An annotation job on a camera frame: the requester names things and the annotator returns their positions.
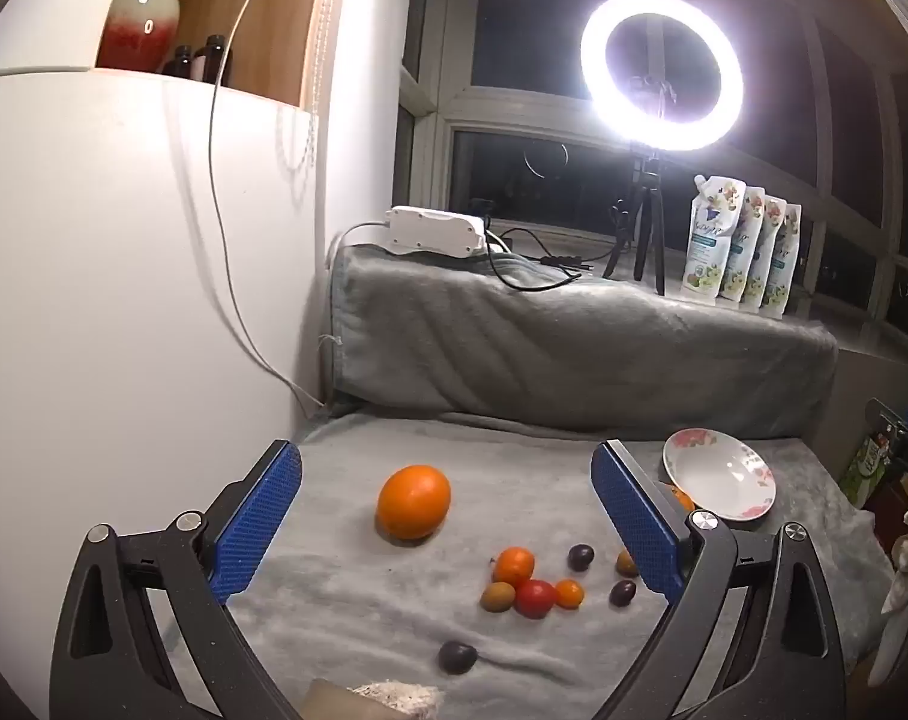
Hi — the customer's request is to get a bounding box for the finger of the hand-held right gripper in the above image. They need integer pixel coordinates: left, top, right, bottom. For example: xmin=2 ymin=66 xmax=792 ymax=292
xmin=866 ymin=397 xmax=908 ymax=440

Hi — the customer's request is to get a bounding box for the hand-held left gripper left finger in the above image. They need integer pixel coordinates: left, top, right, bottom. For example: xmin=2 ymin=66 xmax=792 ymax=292
xmin=49 ymin=439 xmax=305 ymax=720

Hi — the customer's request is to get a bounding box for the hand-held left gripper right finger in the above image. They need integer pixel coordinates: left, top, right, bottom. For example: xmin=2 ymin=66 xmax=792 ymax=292
xmin=590 ymin=439 xmax=849 ymax=720

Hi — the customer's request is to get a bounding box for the white floral plate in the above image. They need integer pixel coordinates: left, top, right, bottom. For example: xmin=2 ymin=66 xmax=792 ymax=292
xmin=662 ymin=427 xmax=777 ymax=524

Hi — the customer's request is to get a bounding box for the red tomato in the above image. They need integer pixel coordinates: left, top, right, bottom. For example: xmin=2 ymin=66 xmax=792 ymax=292
xmin=515 ymin=579 xmax=559 ymax=620

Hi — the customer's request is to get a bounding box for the small tangerine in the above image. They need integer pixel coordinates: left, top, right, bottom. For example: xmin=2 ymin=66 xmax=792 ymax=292
xmin=493 ymin=546 xmax=537 ymax=587

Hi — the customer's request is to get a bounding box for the large smooth orange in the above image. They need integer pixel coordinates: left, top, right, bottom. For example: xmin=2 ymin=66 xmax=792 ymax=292
xmin=376 ymin=465 xmax=452 ymax=542

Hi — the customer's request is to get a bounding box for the green cardboard box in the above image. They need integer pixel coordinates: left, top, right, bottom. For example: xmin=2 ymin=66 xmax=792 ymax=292
xmin=836 ymin=435 xmax=886 ymax=511

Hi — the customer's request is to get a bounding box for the grey blanket covered sofa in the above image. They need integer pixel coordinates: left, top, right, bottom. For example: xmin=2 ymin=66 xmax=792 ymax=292
xmin=161 ymin=244 xmax=897 ymax=720

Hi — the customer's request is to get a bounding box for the beige fuzzy object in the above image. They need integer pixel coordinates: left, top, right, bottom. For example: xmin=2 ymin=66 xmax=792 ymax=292
xmin=304 ymin=679 xmax=447 ymax=720

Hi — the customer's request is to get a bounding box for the black tripod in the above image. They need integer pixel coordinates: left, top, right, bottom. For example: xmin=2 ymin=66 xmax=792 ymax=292
xmin=602 ymin=75 xmax=669 ymax=297

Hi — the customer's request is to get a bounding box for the white power strip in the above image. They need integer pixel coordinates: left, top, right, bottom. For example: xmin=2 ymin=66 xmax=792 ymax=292
xmin=382 ymin=205 xmax=489 ymax=256

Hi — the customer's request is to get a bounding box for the white framed window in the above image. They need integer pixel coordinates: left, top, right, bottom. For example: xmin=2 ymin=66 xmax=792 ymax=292
xmin=397 ymin=0 xmax=908 ymax=361

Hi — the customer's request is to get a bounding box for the red and white vase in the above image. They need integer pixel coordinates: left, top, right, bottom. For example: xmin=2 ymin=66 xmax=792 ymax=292
xmin=95 ymin=0 xmax=181 ymax=74

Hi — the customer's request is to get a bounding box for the black cable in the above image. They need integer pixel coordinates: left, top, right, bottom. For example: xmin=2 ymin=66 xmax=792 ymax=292
xmin=484 ymin=225 xmax=624 ymax=292

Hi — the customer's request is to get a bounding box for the long white cable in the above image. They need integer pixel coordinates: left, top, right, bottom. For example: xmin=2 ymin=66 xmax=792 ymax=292
xmin=206 ymin=0 xmax=327 ymax=413

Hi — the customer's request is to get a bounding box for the ring light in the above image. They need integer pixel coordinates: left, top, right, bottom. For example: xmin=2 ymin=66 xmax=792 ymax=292
xmin=580 ymin=0 xmax=746 ymax=152

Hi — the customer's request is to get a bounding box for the white bead cord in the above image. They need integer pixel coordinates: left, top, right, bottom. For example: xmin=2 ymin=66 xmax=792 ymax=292
xmin=304 ymin=0 xmax=347 ymax=166

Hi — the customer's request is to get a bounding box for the wooden wall shelf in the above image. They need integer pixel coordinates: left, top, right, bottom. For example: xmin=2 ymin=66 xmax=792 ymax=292
xmin=94 ymin=0 xmax=331 ymax=110

